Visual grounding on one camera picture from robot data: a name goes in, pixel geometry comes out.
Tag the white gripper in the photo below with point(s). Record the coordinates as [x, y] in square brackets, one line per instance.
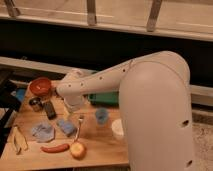
[74, 103]

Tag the metal fork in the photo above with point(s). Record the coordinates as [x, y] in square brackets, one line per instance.
[80, 121]

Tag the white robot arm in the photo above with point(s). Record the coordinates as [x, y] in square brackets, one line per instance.
[155, 107]

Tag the black rectangular block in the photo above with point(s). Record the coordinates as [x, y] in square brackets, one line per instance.
[49, 109]

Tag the blue sponge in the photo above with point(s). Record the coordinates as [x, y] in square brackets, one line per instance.
[67, 127]

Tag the blue plastic cup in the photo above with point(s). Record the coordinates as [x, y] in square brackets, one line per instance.
[101, 115]

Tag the green plastic tray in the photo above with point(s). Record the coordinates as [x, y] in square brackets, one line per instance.
[110, 98]

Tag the orange bowl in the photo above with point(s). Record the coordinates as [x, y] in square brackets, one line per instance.
[40, 86]

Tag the small metal cup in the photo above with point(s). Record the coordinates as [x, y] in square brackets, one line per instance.
[36, 104]

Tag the light blue cloth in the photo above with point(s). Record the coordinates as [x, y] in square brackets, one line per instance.
[43, 132]

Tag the yellow red apple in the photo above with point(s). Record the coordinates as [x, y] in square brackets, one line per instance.
[77, 150]

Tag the red chili pepper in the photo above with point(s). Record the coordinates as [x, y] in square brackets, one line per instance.
[56, 149]

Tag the white plastic cup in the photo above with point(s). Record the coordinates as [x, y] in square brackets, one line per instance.
[117, 129]

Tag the black chair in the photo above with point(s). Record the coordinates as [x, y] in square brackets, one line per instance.
[7, 100]

